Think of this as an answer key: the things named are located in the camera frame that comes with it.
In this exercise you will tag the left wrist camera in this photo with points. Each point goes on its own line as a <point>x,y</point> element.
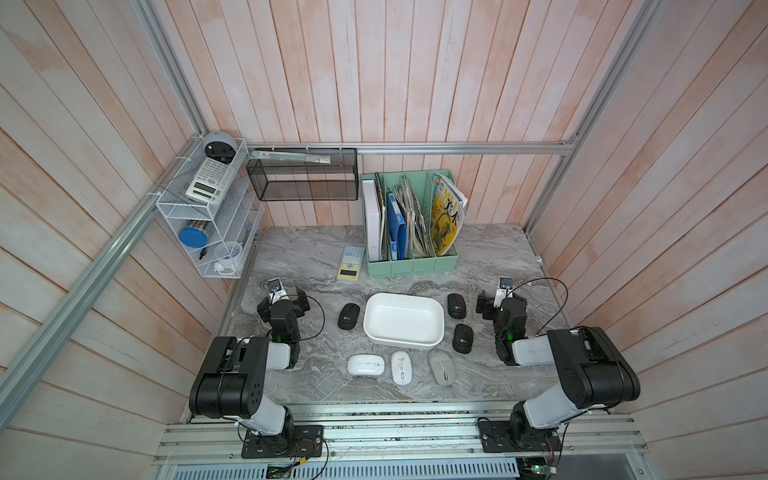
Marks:
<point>276,289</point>

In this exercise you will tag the white wire wall shelf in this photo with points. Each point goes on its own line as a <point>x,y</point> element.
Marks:
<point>236,218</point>

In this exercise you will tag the newspapers in organizer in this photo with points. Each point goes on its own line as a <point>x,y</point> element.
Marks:
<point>417,245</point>

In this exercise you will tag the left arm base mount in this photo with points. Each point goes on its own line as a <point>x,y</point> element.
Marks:
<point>303,441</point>

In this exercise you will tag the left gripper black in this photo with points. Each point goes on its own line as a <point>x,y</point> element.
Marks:
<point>300,304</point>

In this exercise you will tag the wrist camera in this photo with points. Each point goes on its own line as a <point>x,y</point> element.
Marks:
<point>276,289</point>
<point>505,287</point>

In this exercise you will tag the blue lid jar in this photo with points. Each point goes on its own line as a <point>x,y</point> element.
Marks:
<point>193,234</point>

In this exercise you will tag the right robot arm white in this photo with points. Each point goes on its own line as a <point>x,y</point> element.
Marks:
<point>591,371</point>

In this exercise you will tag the yellow magazine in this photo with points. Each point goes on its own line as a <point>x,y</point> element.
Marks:
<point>447,213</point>

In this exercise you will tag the black mouse wide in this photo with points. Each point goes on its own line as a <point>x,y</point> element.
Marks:
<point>463,339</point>

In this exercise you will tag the black mesh wall basket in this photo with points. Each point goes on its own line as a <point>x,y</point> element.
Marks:
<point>294,181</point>

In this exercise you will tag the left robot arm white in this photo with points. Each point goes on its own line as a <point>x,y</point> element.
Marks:
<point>231,381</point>

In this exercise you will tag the white calculator on shelf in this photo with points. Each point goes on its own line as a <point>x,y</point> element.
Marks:
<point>210,182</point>

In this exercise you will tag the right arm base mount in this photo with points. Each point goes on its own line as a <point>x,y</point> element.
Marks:
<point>510,437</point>

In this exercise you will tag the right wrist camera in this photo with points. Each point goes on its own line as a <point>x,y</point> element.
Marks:
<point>505,287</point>

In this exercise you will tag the white ceramic cup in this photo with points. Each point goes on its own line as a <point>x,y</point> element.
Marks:
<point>227,257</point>

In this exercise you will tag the white mouse slim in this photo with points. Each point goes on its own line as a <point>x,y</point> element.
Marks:
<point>401,365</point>

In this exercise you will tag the white binder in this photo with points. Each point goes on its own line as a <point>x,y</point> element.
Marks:
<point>372,212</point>

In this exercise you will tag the white storage box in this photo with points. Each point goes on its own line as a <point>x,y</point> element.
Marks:
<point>410,322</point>

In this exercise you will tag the white mouse wide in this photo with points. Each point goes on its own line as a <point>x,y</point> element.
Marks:
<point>366,365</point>

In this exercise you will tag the green file organizer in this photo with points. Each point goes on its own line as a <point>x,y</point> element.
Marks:
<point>421,185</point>

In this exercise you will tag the black mouse with logo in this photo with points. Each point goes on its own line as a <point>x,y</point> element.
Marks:
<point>456,306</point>

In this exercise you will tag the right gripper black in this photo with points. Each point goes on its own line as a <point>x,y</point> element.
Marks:
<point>486,303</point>

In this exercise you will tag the round white black clock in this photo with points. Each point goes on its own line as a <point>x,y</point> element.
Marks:
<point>220,146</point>

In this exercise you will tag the blue folder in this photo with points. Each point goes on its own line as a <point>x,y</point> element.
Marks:
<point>397,229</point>

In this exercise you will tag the paper pack on basket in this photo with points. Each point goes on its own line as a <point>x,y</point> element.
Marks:
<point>272,156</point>

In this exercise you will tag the black mouse plain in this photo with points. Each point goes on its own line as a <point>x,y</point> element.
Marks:
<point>348,316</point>

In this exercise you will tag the yellow blue calculator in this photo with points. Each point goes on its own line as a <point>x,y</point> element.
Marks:
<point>351,263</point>

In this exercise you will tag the grey mouse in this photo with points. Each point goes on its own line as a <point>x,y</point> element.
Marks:
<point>442,367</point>

